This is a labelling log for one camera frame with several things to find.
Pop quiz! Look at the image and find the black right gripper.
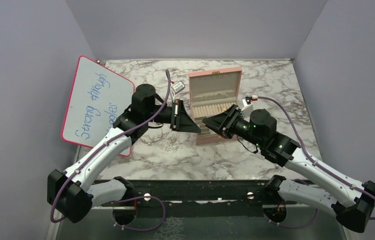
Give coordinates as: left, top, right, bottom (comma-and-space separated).
202, 104, 265, 148

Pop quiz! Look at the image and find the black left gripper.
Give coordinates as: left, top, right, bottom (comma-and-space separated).
145, 99, 202, 134

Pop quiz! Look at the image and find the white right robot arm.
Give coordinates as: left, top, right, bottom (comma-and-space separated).
202, 105, 375, 233

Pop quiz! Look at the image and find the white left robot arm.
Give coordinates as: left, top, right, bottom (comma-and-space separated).
47, 84, 201, 223

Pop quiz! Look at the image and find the pink jewelry box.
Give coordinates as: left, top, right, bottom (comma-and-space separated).
188, 66, 243, 146

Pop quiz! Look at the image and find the pink-framed whiteboard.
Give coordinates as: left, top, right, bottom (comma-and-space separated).
61, 55, 136, 148

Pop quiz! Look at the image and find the rhinestone necklace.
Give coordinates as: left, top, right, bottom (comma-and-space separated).
162, 137, 180, 153

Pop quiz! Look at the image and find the silver bangle bracelet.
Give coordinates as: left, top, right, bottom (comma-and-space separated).
140, 122, 165, 145

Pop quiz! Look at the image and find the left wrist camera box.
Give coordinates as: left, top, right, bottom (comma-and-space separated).
170, 81, 186, 94

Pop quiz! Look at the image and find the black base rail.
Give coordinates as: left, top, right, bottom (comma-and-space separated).
102, 180, 284, 218

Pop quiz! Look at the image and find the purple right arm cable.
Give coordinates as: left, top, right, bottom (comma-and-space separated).
257, 96, 375, 230

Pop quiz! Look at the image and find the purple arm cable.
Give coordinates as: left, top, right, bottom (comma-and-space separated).
49, 69, 172, 232
257, 96, 375, 230

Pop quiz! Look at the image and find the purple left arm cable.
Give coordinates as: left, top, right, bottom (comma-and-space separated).
49, 69, 172, 232

